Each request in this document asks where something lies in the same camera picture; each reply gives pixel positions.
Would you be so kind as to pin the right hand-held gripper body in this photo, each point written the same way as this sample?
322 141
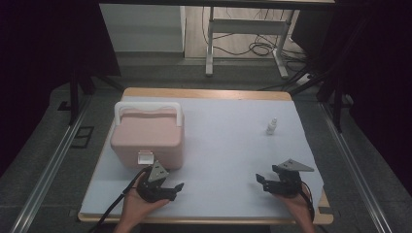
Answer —
288 184

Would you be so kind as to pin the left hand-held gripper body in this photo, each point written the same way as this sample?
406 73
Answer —
155 191

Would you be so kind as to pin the small white bottle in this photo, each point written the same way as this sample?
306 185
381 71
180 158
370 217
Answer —
271 126

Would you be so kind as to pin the person's right hand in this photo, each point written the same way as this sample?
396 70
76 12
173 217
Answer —
301 205

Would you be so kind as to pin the person's left hand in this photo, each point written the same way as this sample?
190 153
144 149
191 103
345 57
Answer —
136 208

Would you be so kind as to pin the white table cover sheet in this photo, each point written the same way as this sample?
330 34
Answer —
226 145

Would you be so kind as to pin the black metal stand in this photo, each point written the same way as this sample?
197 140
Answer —
337 106
74 97

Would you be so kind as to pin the white power strip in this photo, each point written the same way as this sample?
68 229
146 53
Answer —
305 78

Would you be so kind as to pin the dark curtain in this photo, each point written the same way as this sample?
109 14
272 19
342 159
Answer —
382 81
39 64

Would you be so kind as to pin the white panel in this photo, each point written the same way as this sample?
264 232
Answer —
142 27

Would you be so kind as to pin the metal floor rail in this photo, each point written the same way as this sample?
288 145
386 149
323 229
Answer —
48 168
353 165

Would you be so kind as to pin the black floor socket frame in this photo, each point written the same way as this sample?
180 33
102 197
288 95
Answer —
82 137

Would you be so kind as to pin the white metal desk frame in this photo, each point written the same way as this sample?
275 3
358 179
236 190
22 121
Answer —
246 26

